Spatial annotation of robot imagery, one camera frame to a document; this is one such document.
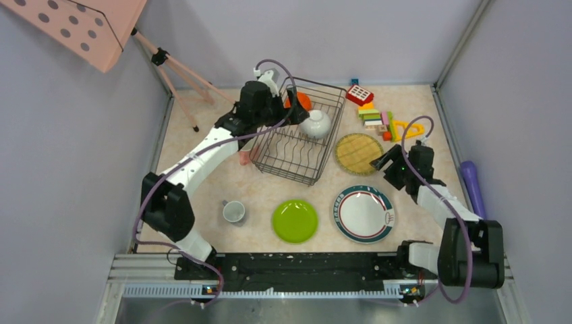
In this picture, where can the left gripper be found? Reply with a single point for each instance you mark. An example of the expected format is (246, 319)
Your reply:
(299, 115)

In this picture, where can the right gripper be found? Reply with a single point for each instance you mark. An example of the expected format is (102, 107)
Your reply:
(392, 154)

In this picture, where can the orange bowl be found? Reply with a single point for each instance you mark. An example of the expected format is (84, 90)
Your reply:
(302, 98)

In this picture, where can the woven bamboo tray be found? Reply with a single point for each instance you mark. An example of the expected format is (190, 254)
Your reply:
(354, 153)

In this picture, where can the white ceramic bowl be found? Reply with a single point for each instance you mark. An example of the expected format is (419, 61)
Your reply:
(317, 126)

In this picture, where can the grey wire dish rack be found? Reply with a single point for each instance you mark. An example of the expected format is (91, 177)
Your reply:
(288, 152)

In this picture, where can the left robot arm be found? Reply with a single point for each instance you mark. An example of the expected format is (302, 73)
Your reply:
(166, 206)

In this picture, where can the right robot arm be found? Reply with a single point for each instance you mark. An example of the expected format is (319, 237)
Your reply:
(471, 250)

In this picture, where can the stack of coloured blocks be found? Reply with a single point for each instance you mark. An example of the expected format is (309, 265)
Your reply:
(379, 121)

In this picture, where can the yellow toy triangle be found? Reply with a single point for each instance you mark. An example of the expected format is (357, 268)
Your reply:
(397, 129)

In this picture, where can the white plate green red rim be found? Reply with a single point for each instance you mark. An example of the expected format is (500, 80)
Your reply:
(363, 214)

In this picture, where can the red toy block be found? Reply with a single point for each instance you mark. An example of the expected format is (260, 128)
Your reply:
(359, 95)

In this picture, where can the small grey mug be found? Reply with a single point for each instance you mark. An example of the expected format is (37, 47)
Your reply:
(234, 212)

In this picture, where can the pink tripod stand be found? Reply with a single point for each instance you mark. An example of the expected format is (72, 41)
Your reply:
(161, 58)

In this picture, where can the pink perforated board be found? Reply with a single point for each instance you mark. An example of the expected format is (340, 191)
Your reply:
(96, 30)

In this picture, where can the white cup pink handle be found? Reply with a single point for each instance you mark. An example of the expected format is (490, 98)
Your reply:
(244, 158)

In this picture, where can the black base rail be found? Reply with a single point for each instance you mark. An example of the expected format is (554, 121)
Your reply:
(367, 275)

